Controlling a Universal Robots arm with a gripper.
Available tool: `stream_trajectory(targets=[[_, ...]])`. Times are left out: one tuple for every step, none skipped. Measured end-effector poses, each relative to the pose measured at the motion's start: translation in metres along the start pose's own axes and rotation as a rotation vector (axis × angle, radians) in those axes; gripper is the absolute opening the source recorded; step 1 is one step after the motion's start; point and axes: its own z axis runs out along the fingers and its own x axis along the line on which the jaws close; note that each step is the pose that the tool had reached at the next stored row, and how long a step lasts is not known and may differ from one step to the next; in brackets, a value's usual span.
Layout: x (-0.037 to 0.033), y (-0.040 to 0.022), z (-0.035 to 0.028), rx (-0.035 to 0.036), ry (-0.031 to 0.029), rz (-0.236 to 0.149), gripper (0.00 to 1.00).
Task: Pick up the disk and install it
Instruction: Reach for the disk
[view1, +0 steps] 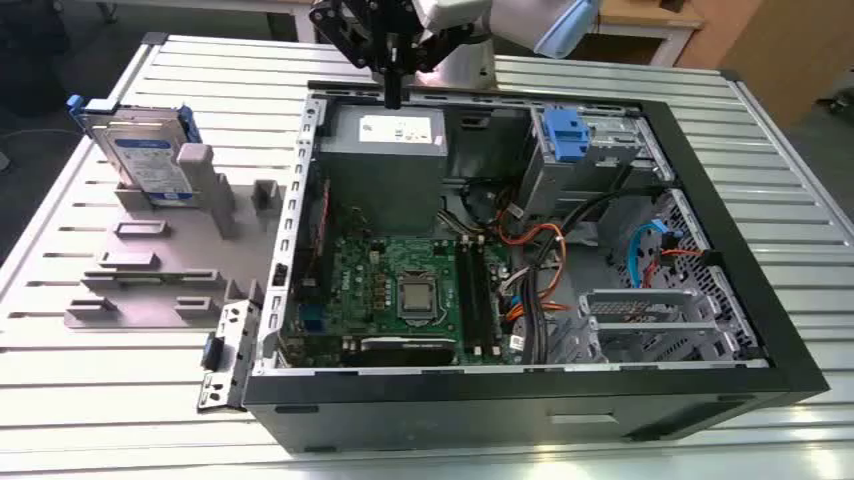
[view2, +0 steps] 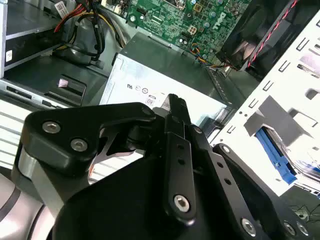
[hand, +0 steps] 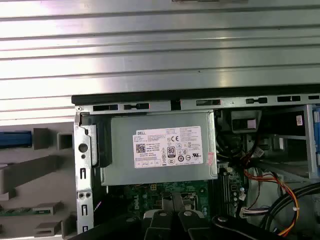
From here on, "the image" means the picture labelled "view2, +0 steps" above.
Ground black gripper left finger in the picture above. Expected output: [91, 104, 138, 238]
[11, 93, 198, 225]

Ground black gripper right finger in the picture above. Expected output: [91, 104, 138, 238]
[176, 96, 315, 240]

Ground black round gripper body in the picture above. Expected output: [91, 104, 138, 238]
[51, 149, 243, 240]

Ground hard disk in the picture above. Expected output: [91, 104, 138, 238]
[255, 126, 320, 186]

